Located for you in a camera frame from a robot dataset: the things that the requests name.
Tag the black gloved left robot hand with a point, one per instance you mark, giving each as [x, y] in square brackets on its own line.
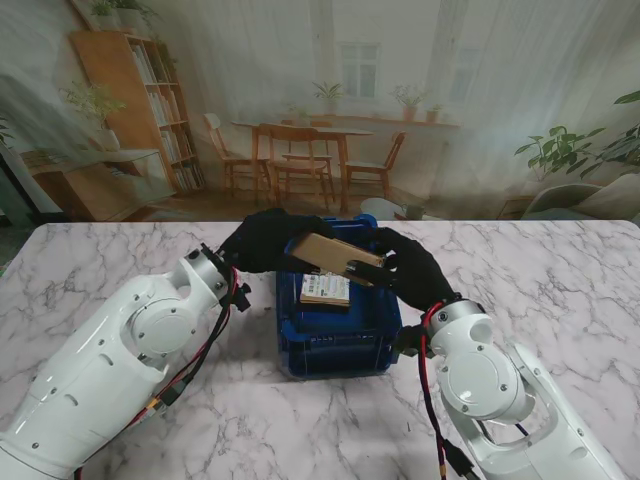
[262, 240]

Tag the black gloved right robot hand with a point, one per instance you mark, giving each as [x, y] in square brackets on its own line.
[420, 275]

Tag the cardboard package with clear tape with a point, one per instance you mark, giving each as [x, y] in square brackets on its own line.
[330, 252]

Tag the cardboard package with shipping label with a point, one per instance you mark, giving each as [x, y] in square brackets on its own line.
[325, 295]

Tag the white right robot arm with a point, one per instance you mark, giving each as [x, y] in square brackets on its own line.
[490, 380]

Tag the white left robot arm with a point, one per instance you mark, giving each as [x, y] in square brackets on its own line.
[100, 360]

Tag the blue plastic turnover box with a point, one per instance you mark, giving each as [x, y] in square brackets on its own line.
[340, 350]

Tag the printed room scene backdrop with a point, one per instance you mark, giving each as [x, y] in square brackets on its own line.
[300, 60]

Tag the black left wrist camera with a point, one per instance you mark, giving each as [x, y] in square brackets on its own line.
[243, 297]

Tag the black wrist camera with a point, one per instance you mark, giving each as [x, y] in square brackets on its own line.
[243, 297]
[411, 341]

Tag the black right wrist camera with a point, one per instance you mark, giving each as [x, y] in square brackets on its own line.
[411, 341]

